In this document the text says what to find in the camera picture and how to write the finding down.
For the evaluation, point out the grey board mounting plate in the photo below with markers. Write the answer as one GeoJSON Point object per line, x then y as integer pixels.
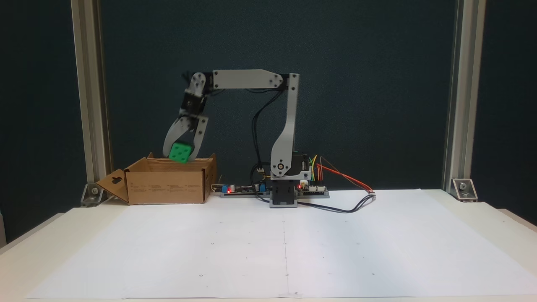
{"type": "Point", "coordinates": [251, 195]}

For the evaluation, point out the metal corner bracket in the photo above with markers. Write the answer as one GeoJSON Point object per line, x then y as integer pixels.
{"type": "Point", "coordinates": [463, 188]}
{"type": "Point", "coordinates": [93, 193]}

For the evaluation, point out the wide curved grey gripper finger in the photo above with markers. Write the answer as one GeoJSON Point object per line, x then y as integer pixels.
{"type": "Point", "coordinates": [170, 138]}

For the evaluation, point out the aluminium frame post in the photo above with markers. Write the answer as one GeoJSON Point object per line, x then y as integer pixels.
{"type": "Point", "coordinates": [463, 84]}
{"type": "Point", "coordinates": [86, 84]}

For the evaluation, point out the open cardboard box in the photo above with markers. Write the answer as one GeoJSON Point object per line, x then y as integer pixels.
{"type": "Point", "coordinates": [168, 188]}

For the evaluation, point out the blue circuit board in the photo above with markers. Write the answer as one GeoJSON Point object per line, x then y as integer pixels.
{"type": "Point", "coordinates": [243, 189]}

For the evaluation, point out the green dice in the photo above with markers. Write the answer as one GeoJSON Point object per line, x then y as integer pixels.
{"type": "Point", "coordinates": [180, 152]}

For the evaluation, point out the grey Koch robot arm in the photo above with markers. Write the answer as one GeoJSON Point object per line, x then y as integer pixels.
{"type": "Point", "coordinates": [251, 79]}

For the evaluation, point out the narrow straight grey gripper finger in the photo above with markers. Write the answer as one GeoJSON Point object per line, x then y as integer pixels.
{"type": "Point", "coordinates": [200, 134]}

